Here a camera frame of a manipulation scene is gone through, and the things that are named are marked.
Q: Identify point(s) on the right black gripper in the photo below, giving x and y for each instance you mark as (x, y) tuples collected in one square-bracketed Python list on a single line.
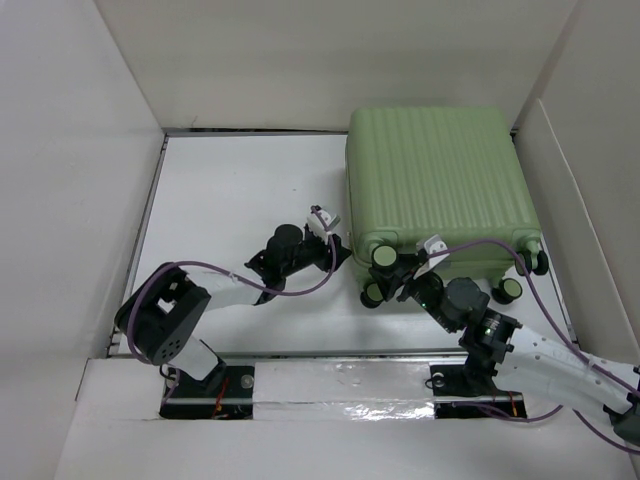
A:
[(411, 263)]

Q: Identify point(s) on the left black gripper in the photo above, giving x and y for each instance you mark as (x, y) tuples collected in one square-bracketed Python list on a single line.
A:
[(326, 251)]

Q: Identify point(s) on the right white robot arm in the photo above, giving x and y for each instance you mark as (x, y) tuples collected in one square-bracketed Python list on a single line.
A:
[(503, 353)]

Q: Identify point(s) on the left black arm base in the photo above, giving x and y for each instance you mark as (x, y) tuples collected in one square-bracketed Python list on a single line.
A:
[(227, 394)]

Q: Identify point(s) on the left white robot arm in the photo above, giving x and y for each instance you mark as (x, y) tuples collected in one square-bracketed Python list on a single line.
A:
[(160, 317)]

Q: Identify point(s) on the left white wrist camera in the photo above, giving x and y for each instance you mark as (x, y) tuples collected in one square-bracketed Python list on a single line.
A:
[(322, 222)]

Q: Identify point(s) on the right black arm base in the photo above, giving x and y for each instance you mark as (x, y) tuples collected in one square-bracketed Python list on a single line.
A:
[(457, 397)]

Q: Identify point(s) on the green hard-shell suitcase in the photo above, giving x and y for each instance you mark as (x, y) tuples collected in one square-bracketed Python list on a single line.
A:
[(417, 172)]

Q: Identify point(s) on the aluminium front rail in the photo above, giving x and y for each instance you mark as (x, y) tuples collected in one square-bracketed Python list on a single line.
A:
[(229, 354)]

